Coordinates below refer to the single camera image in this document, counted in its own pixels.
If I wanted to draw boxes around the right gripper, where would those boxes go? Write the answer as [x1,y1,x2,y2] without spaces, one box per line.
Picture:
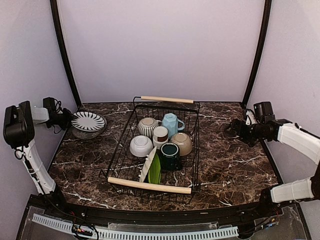
[224,118,267,146]

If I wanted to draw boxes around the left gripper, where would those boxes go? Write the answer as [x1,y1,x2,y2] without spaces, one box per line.
[46,107,79,130]

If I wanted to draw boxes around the grey patterned glass plate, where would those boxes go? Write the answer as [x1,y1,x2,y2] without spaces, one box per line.
[71,116,108,140]

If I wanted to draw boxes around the white black striped plate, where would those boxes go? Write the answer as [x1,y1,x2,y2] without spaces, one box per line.
[71,111,106,132]

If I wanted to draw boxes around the light blue faceted mug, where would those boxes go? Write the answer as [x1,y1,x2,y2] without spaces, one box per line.
[161,113,185,139]

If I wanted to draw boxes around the yellow waffle pattern plate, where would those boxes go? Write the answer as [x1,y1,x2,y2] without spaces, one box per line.
[139,146,157,183]

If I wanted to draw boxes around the green plate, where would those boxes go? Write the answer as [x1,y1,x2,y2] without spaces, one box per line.
[147,153,161,185]

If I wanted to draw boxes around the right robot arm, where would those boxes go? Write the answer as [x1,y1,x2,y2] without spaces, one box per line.
[222,119,320,217]

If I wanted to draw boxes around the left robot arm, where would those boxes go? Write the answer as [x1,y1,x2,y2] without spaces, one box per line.
[3,97,73,218]

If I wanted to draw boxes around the beige ceramic bowl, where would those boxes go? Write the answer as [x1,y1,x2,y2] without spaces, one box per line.
[170,132,193,156]

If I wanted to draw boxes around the dark green mug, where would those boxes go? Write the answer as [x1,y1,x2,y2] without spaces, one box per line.
[159,142,183,171]

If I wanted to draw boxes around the white cup brown band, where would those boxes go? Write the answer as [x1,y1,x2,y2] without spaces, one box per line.
[152,126,169,149]

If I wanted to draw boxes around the white ceramic bowl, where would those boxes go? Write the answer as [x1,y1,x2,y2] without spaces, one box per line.
[129,135,154,158]

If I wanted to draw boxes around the striped grey white bowl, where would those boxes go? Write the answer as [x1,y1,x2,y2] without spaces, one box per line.
[137,117,162,139]

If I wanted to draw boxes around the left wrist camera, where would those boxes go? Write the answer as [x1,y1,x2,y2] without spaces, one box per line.
[42,97,62,113]

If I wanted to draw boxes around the black front table rail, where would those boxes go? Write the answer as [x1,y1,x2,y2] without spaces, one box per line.
[42,199,276,228]

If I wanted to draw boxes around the black wire dish rack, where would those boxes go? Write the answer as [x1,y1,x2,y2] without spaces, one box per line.
[100,96,200,203]

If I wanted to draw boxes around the white slotted cable duct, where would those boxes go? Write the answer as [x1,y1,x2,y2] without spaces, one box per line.
[32,213,239,240]

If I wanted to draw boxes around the black left frame post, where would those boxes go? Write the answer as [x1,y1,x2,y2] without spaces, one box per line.
[49,0,82,108]

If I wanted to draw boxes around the black frame post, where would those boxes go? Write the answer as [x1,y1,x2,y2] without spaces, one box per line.
[49,0,82,108]
[240,0,272,109]

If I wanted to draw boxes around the black right frame post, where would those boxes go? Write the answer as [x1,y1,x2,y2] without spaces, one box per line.
[240,0,272,109]

